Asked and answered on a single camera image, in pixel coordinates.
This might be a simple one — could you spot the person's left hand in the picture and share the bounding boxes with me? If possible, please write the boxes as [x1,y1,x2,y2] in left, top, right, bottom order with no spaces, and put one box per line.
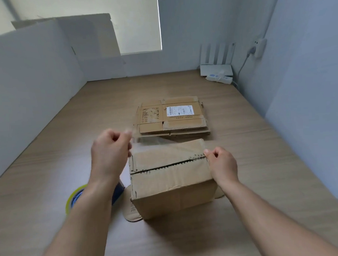
[88,127,136,188]

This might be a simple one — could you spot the person's right hand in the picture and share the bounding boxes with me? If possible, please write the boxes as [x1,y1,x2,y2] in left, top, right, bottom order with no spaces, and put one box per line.
[203,145,240,190]

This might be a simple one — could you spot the blue tape dispenser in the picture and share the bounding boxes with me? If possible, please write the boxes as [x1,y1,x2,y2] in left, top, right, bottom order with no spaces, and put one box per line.
[69,179,127,209]

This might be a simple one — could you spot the stack of cardboard boxes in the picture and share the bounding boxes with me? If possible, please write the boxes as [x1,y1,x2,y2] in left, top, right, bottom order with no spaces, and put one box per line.
[132,101,212,141]

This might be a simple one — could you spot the tuck-flap cardboard box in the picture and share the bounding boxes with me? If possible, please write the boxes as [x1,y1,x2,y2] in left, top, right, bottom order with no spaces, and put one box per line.
[118,138,226,223]

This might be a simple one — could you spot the clear yellowish tape roll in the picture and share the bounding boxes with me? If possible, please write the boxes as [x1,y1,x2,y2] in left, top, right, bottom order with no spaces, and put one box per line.
[64,183,91,216]

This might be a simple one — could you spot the person's right forearm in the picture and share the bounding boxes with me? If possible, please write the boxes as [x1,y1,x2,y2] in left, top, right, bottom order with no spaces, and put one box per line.
[217,174,338,256]

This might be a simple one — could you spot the person's left forearm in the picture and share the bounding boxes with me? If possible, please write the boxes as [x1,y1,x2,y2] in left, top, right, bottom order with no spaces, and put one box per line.
[27,177,123,256]

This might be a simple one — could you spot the white power strip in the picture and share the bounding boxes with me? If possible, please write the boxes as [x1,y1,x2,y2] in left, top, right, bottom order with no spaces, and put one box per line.
[205,72,233,86]

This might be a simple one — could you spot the white router with antennas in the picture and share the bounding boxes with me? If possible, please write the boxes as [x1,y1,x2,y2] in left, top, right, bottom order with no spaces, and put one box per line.
[198,42,238,78]

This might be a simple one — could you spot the white foam partition board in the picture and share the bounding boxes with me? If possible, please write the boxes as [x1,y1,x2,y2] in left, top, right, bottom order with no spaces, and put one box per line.
[0,17,92,185]

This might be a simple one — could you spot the bright window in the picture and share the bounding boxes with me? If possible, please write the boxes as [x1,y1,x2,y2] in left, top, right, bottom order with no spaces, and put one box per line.
[0,0,163,62]

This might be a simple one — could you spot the grey power cable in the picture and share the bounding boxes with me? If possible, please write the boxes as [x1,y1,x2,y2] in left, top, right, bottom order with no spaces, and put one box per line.
[230,47,258,90]

